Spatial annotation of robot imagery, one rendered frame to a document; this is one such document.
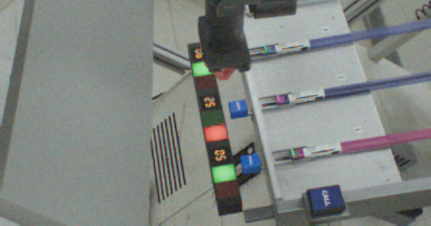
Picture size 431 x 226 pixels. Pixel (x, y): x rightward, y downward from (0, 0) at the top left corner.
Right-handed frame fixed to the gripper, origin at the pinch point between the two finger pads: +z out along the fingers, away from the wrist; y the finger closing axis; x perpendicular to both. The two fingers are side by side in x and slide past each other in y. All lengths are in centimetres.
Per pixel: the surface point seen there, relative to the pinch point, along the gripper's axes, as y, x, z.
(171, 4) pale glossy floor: 112, -3, 105
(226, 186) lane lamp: -13.9, 1.8, 11.0
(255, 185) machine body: 8, -9, 51
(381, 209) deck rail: -21.3, -21.5, 11.9
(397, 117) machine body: 27, -49, 63
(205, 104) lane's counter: 2.7, 2.5, 11.1
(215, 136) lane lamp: -4.1, 2.0, 11.0
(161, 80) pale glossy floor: 74, 5, 97
